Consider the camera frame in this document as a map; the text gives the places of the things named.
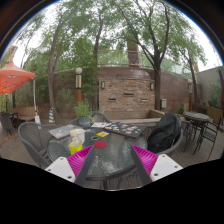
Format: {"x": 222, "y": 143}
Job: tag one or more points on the grey wall box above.
{"x": 163, "y": 103}

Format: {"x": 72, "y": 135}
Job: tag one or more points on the orange canopy with white pole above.
{"x": 13, "y": 78}

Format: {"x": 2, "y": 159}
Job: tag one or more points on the yellow card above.
{"x": 102, "y": 134}

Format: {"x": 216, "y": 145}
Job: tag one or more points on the wall lamp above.
{"x": 152, "y": 86}
{"x": 103, "y": 85}

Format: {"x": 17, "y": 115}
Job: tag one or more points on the white paper booklet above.
{"x": 100, "y": 125}

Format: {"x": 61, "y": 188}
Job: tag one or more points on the dark patio chair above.
{"x": 6, "y": 121}

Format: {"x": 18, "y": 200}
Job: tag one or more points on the grey laptop with stickers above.
{"x": 61, "y": 131}

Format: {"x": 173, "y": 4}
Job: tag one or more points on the green plant in blue pot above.
{"x": 84, "y": 120}

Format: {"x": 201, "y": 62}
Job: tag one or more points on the clear bottle with yellow label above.
{"x": 75, "y": 147}

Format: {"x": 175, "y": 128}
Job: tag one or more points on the globe lamp post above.
{"x": 78, "y": 86}

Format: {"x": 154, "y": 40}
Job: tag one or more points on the flat round red coaster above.
{"x": 100, "y": 144}

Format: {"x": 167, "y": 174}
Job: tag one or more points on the black laptop with stickers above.
{"x": 126, "y": 129}

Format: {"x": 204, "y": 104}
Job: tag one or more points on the round dark patio table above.
{"x": 196, "y": 116}

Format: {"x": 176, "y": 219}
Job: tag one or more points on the black jacket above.
{"x": 165, "y": 131}

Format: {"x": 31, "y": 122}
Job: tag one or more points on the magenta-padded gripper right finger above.
{"x": 165, "y": 166}

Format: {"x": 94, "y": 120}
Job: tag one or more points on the black metal chair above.
{"x": 210, "y": 133}

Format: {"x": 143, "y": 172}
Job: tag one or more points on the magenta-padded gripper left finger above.
{"x": 60, "y": 167}

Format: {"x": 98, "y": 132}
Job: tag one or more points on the wooden bench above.
{"x": 25, "y": 112}

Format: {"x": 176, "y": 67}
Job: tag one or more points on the yellow blue striped cone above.
{"x": 51, "y": 116}

